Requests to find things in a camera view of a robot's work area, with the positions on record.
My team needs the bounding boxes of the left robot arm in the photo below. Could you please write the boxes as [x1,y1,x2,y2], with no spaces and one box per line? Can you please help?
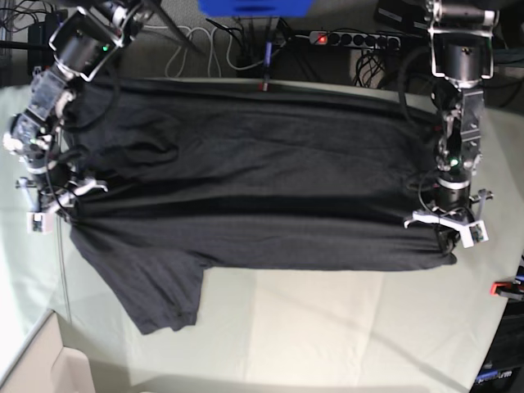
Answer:
[398,1,499,254]

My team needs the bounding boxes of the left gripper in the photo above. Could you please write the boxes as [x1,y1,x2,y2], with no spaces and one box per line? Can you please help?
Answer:
[403,180,494,251]

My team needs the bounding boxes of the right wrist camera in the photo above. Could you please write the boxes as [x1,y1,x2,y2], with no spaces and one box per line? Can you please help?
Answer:
[26,212,54,234]

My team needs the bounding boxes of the black equipment box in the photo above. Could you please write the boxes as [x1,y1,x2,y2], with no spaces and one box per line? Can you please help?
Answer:
[470,300,523,392]

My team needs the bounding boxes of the black power strip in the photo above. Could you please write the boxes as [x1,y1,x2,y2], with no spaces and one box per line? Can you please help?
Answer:
[309,30,401,52]

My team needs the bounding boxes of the red black clamp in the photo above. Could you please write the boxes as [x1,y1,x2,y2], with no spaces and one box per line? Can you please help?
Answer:
[258,82,269,92]
[490,282,523,301]

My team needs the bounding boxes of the black t-shirt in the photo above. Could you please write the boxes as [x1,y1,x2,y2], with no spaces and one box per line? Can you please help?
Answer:
[65,80,456,335]

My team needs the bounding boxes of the white cable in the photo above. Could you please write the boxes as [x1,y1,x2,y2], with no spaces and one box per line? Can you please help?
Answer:
[163,24,263,79]

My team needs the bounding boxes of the cardboard box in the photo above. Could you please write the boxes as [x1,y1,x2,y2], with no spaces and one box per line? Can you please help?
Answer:
[1,309,96,393]

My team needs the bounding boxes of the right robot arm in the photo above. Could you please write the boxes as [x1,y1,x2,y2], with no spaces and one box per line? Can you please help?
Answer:
[2,1,164,224]

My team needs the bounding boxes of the blue box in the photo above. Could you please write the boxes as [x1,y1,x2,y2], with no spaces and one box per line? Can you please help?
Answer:
[198,0,313,17]

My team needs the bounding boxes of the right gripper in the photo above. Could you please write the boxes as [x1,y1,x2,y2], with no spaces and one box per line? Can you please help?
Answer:
[15,165,108,214]

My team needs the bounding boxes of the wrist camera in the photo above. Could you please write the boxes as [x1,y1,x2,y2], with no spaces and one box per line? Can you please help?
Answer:
[26,212,54,234]
[459,220,489,248]

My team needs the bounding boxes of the right red black clamp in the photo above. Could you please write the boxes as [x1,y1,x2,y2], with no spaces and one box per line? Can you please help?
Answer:
[490,282,523,301]

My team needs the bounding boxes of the middle red black clamp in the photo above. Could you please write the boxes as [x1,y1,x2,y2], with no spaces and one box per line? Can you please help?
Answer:
[258,82,269,92]

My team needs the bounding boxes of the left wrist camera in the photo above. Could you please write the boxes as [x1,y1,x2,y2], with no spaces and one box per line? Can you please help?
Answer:
[459,220,489,248]

